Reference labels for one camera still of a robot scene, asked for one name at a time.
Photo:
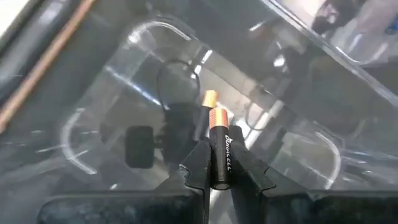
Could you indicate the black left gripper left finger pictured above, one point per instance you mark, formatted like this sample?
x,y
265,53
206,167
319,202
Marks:
x,y
124,211

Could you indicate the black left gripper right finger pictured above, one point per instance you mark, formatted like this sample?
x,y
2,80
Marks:
x,y
311,211

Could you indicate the black copper Duracell battery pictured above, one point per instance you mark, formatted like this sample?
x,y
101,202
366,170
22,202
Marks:
x,y
219,155

